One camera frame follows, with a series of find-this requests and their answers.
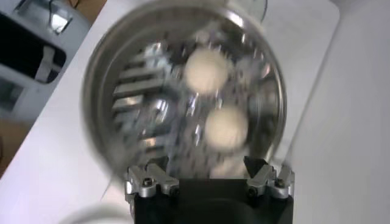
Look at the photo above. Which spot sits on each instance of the round glass pot lid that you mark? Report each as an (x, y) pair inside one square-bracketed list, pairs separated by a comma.
[(256, 7)]

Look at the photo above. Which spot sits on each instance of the large white plate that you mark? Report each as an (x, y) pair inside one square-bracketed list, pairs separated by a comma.
[(91, 214)]

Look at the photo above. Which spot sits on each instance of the white steamed baozi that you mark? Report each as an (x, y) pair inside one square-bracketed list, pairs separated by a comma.
[(207, 71), (225, 128)]

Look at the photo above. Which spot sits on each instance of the perforated steel steamer basket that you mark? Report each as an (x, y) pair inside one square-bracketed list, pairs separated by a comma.
[(137, 76)]

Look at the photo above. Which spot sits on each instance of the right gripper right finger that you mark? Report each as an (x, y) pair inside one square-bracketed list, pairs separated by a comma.
[(265, 178)]

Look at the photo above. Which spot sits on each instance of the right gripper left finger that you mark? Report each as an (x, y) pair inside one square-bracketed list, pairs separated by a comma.
[(152, 179)]

